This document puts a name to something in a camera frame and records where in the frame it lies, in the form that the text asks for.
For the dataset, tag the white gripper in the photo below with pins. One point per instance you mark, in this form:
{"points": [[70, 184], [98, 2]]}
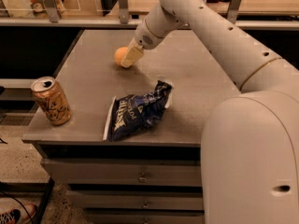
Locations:
{"points": [[146, 38]]}

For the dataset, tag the orange fruit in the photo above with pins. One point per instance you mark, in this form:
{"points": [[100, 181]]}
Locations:
{"points": [[119, 54]]}

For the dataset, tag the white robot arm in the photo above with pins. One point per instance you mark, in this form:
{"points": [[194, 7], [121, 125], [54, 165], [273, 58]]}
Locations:
{"points": [[250, 143]]}

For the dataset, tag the blue chip bag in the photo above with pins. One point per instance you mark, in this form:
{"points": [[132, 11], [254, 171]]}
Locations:
{"points": [[137, 113]]}

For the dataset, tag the gold soda can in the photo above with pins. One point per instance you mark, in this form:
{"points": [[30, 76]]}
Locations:
{"points": [[49, 95]]}

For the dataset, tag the grey drawer cabinet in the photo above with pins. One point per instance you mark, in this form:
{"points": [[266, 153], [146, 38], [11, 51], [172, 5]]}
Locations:
{"points": [[130, 154]]}

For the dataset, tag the metal drawer knob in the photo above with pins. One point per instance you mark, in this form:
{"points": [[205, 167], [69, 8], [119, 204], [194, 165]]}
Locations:
{"points": [[143, 178]]}

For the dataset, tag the sneaker shoe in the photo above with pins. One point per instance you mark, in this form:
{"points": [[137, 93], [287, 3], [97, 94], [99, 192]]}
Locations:
{"points": [[22, 215]]}

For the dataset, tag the grey metal post middle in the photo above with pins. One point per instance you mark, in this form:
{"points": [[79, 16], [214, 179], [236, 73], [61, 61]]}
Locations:
{"points": [[123, 11]]}

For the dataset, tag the grey metal post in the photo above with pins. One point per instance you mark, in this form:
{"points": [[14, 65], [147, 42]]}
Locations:
{"points": [[123, 11], [52, 11], [232, 11]]}

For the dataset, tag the grey metal post left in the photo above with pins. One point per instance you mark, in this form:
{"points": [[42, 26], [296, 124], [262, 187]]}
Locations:
{"points": [[52, 11]]}

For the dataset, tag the grey metal post right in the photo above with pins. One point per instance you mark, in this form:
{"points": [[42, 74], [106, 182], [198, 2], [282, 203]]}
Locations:
{"points": [[232, 11]]}

